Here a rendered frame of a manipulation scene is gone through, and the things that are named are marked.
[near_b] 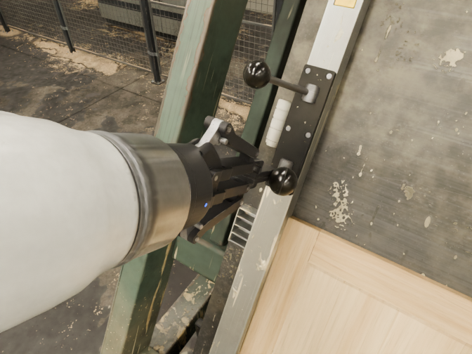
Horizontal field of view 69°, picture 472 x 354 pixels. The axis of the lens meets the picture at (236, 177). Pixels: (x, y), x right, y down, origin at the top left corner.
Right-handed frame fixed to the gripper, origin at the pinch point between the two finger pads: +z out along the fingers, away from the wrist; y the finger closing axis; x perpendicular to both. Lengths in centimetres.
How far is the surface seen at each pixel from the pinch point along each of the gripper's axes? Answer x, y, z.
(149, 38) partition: -243, -29, 231
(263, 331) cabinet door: 5.3, 30.4, 14.4
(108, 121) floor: -229, 53, 189
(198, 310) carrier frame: -19, 54, 39
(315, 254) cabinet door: 8.8, 12.4, 14.4
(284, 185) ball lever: 4.2, 0.1, -0.2
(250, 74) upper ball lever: -5.2, -11.6, 0.5
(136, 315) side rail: -22, 43, 13
